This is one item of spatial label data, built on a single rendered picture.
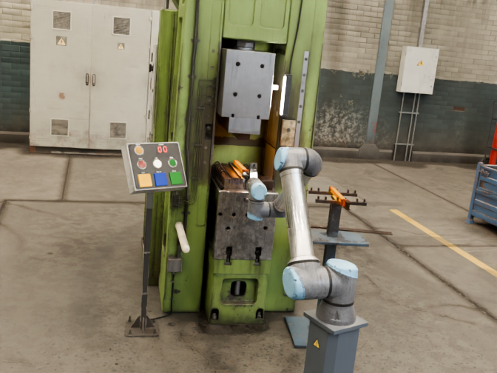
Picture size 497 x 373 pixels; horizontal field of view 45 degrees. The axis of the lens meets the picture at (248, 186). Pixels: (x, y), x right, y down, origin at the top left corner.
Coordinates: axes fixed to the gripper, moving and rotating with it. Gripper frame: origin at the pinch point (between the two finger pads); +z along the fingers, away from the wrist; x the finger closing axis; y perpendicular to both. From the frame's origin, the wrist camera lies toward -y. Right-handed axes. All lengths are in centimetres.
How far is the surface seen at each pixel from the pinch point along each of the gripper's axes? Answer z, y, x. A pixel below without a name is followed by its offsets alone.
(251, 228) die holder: 1.1, 36.4, 6.9
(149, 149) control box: -5, -12, -60
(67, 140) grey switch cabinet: 525, 92, -144
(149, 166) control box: -11, -3, -60
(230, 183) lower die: 7.5, 9.2, -8.1
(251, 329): -5, 104, 12
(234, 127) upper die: 8.1, -25.8, -8.3
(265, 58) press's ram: 9, -68, 7
